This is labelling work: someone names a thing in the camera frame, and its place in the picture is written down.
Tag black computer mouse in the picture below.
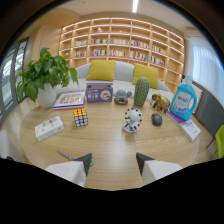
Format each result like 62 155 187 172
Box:
151 112 164 127

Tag purple and white book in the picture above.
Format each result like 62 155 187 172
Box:
166 110 202 143

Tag white ferris wheel figurine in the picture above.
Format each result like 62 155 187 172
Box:
122 107 143 135

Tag rubik's cube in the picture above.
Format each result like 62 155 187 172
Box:
73 107 90 128

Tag golden elephant figurine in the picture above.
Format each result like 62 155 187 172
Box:
149 93 171 115

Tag green chair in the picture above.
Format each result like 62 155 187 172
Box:
205 124 224 160

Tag colourful picture book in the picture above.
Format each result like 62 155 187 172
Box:
52 91 86 111

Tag blue detergent bottle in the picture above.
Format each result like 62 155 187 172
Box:
169 74 198 122

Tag tall green cactus ornament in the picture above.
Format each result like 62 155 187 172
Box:
133 76 151 108

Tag small green cactus figurine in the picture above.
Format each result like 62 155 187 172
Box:
113 88 133 106

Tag purple box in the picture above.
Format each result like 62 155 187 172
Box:
85 81 114 104

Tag yellow cushion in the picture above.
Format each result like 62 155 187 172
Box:
85 59 117 82
131 62 160 91

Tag potted green plant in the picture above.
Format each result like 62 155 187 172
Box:
15 47 80 109

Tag white sofa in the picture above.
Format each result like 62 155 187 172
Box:
55 60 175 102

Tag wooden bookshelf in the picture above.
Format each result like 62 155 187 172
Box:
57 17 186 95

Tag ceiling light strip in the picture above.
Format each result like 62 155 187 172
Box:
131 0 140 14

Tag green-handled scissors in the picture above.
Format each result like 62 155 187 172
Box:
56 149 95 167

